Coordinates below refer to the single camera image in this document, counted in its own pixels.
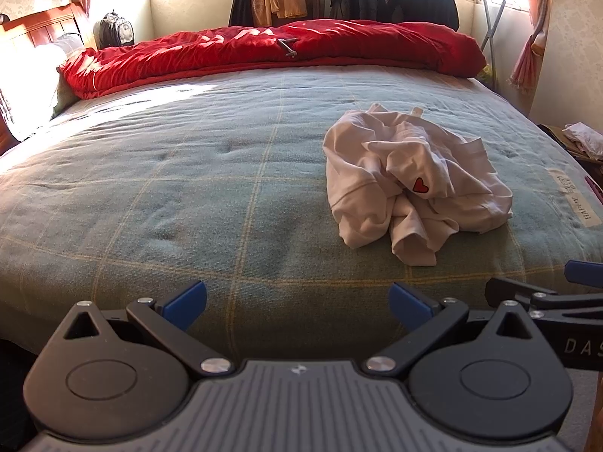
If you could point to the yellow bag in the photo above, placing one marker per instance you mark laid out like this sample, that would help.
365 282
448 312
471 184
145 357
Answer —
487 74

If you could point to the wooden nightstand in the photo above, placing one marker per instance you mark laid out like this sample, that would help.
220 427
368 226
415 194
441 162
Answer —
553 134

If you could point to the orange draped garment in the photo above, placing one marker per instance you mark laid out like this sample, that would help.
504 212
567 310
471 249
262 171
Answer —
282 2

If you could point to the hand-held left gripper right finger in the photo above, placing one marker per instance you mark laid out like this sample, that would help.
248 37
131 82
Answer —
410 306

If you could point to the black draped garment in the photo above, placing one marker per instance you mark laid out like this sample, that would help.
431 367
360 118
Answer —
242 7

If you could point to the metal clothes rack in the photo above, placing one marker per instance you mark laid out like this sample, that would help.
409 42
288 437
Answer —
494 28

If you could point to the grey backpack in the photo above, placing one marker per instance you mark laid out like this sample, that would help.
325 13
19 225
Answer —
114 30

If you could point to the wooden headboard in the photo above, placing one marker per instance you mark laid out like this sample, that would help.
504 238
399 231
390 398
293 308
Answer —
42 23

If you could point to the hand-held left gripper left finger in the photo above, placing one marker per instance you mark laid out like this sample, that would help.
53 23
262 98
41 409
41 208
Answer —
186 303

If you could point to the white pillow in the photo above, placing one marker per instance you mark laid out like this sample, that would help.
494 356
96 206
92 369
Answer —
33 75

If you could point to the pink curtain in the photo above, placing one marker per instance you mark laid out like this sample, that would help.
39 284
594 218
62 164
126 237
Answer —
530 56

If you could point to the pile of pale clothes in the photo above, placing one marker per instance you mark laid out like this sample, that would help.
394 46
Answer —
586 139

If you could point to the green plaid blanket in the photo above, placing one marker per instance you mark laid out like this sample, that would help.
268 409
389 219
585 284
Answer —
188 197

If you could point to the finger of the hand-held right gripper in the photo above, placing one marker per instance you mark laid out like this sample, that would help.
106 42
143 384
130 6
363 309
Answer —
584 274
509 289

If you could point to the white printed t-shirt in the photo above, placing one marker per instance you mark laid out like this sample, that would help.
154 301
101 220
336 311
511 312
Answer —
367 160

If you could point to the red quilt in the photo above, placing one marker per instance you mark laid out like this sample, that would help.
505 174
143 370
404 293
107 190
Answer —
235 47

